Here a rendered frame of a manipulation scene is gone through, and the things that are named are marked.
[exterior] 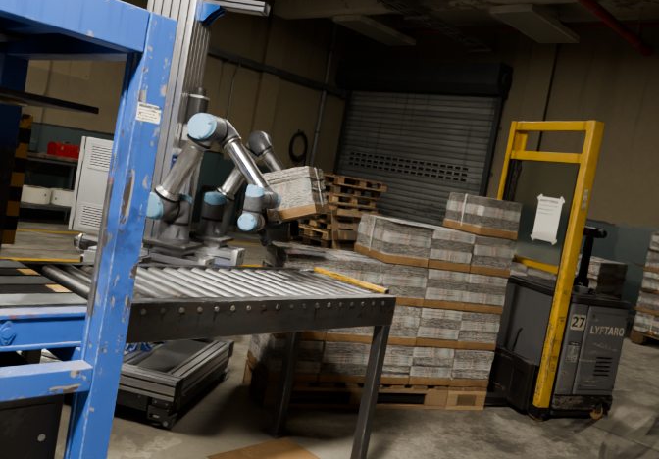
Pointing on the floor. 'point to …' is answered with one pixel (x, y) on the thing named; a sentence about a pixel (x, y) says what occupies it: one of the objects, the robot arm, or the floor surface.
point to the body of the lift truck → (582, 406)
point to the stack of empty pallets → (315, 230)
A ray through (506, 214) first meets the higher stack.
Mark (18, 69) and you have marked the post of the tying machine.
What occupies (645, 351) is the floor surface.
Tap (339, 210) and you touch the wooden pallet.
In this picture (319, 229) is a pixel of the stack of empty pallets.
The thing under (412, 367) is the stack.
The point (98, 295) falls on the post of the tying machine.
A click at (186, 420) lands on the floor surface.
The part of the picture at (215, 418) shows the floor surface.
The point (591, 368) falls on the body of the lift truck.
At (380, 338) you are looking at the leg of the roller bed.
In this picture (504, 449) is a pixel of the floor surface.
